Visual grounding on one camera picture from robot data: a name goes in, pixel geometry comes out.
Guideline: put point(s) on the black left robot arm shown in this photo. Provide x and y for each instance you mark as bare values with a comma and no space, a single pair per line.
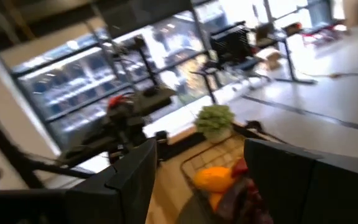
123,130

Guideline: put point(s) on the yellow orange mango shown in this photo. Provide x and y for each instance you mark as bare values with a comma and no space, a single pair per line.
216,200

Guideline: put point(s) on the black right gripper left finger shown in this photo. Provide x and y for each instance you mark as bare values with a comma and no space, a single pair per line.
117,199

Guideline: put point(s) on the red grape bunch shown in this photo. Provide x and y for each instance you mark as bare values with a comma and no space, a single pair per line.
259,207

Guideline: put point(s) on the red long pepper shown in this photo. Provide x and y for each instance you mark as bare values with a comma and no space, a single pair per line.
239,166

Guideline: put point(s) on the dark purple long eggplant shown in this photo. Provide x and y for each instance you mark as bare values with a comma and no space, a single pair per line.
232,203

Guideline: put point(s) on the large orange mango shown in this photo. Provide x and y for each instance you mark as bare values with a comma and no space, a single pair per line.
213,179

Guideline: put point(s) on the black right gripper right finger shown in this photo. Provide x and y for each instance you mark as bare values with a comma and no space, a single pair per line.
306,193

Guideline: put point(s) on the green plant in white pot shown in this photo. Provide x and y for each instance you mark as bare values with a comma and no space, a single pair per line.
215,121

